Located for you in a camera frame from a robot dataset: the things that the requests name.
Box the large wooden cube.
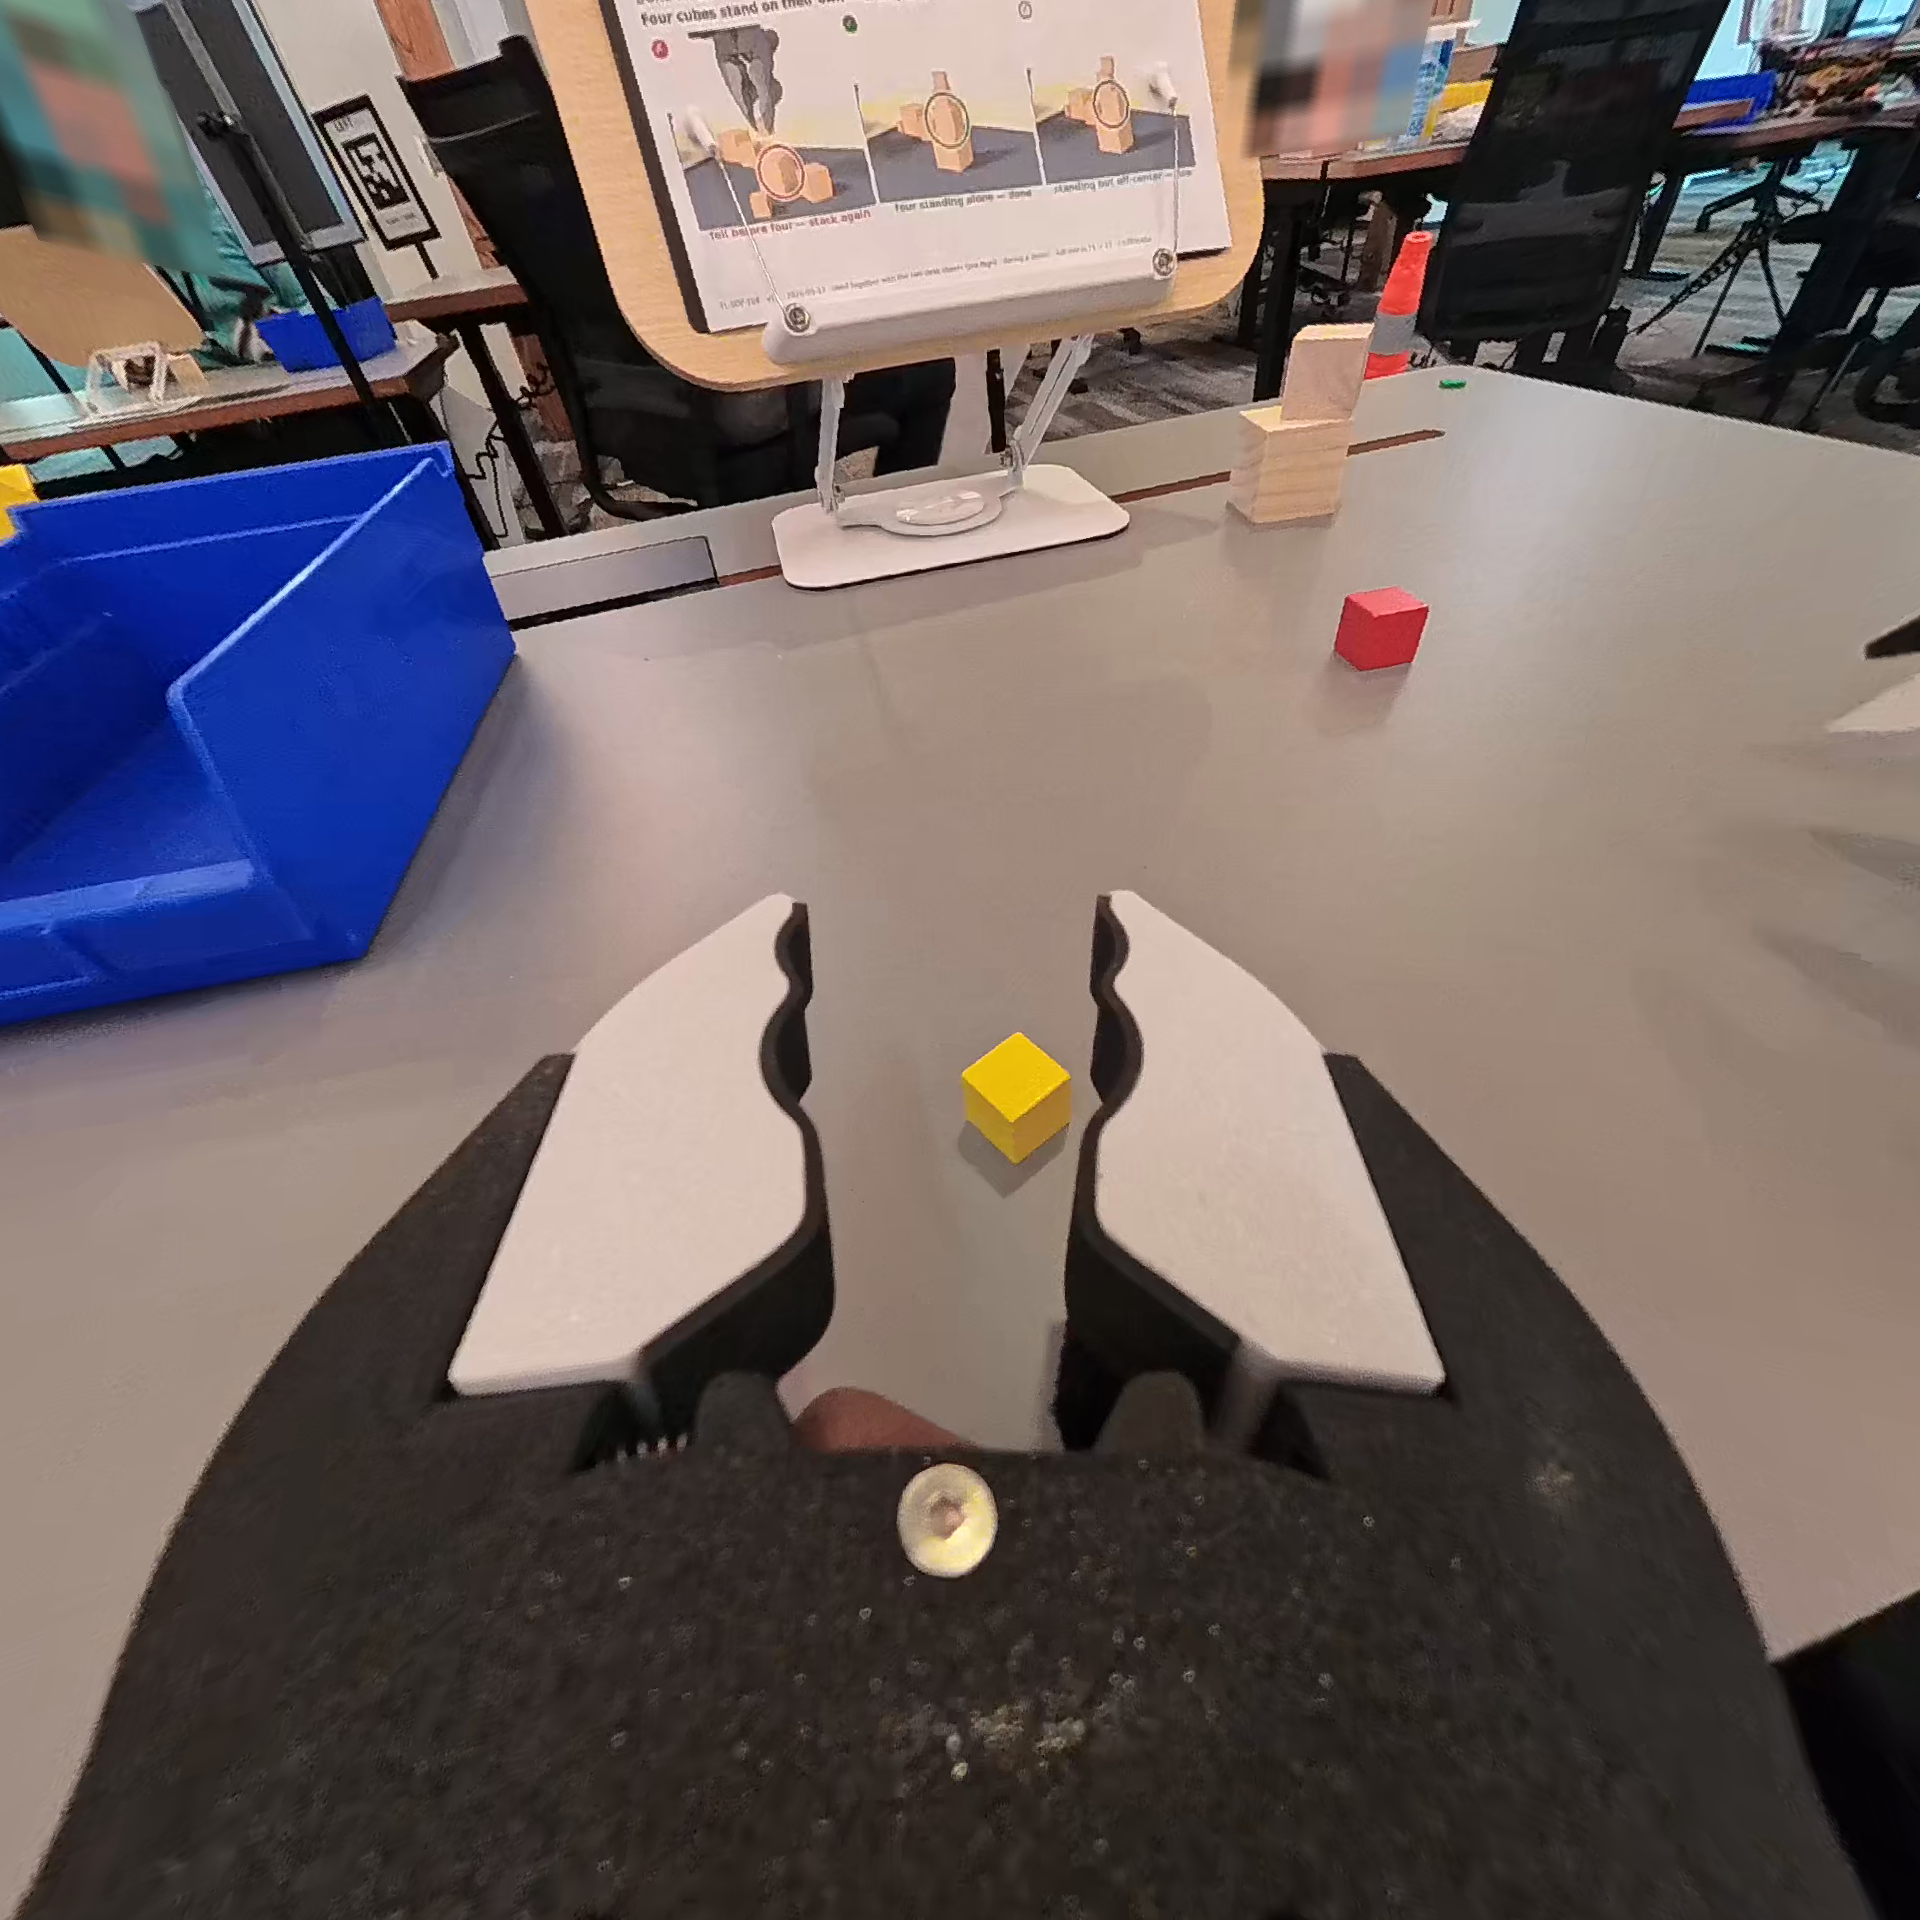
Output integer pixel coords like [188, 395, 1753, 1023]
[1232, 408, 1355, 531]

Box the pale board on stand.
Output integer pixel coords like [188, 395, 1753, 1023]
[0, 226, 212, 408]

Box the white instruction sheet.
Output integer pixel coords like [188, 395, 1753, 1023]
[602, 0, 1239, 338]

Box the brown wooden desk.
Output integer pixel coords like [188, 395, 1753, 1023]
[0, 331, 457, 457]

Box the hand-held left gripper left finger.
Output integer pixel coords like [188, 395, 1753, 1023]
[450, 892, 836, 1402]

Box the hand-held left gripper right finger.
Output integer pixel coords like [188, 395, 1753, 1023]
[1060, 889, 1449, 1402]

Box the blue plastic bin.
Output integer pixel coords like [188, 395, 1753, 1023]
[0, 447, 520, 1028]

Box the red wooden cube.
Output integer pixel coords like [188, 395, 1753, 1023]
[1336, 586, 1431, 672]

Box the yellow wooden cube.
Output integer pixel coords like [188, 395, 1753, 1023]
[960, 1034, 1077, 1166]

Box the wooden display board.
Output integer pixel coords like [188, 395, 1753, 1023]
[527, 0, 1269, 395]

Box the orange striped traffic cone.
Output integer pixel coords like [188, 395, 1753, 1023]
[1367, 228, 1436, 378]

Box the small blue bin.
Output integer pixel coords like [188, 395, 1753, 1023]
[266, 298, 400, 371]

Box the medium wooden cube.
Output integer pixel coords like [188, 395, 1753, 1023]
[1283, 322, 1375, 423]

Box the black office chair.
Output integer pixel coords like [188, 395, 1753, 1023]
[1417, 0, 1737, 378]
[408, 38, 828, 513]

